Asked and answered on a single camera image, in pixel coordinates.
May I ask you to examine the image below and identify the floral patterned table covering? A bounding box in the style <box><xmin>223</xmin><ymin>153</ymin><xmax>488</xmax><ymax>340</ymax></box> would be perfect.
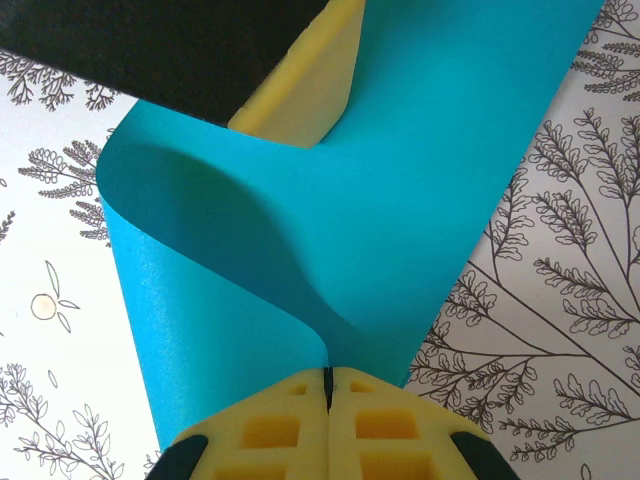
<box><xmin>0</xmin><ymin>0</ymin><xmax>640</xmax><ymax>480</ymax></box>

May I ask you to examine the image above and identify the blue paper sheet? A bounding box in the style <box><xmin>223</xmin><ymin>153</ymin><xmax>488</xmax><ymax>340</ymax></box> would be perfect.
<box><xmin>97</xmin><ymin>0</ymin><xmax>606</xmax><ymax>451</ymax></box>

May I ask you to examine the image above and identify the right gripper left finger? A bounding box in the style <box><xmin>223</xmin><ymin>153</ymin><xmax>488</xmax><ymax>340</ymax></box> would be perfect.
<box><xmin>144</xmin><ymin>367</ymin><xmax>330</xmax><ymax>480</ymax></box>

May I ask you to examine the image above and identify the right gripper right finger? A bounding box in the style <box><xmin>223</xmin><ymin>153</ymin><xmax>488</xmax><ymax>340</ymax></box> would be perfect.
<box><xmin>328</xmin><ymin>367</ymin><xmax>524</xmax><ymax>480</ymax></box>

